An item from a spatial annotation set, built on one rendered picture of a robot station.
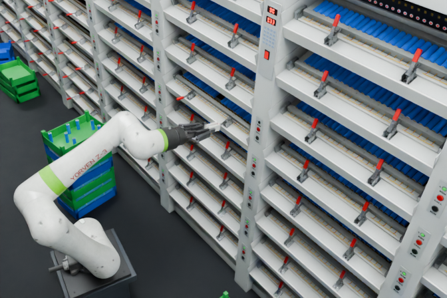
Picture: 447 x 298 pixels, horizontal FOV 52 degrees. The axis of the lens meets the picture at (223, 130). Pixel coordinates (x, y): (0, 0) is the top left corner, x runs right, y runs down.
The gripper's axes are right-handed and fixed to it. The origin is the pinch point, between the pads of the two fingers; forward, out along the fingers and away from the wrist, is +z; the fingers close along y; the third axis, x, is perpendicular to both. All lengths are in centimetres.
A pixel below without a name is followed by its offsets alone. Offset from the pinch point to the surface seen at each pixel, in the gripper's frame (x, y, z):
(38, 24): -36, -226, 18
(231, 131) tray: -1.2, 4.1, 7.6
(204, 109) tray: -0.8, -15.3, 8.4
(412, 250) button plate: 6, 90, 5
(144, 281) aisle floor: -100, -13, -12
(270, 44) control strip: 46, 22, -3
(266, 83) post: 30.8, 21.6, 0.3
